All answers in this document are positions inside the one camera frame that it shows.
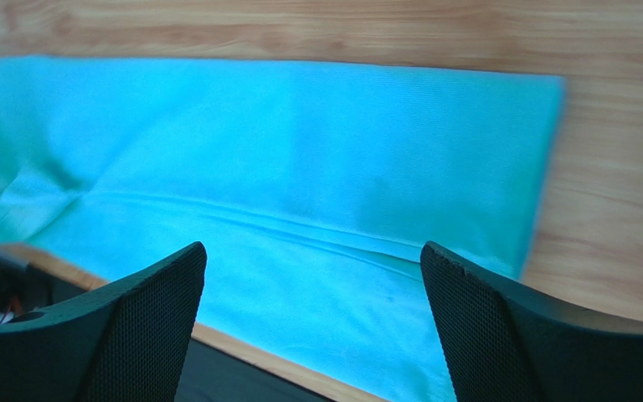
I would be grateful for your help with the teal green t shirt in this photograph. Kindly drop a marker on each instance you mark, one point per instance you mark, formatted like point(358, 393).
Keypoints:
point(313, 187)

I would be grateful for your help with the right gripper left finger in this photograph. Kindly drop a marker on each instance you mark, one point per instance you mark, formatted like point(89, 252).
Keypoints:
point(124, 341)

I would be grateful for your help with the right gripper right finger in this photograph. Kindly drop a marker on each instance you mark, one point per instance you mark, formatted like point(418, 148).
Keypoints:
point(504, 341)

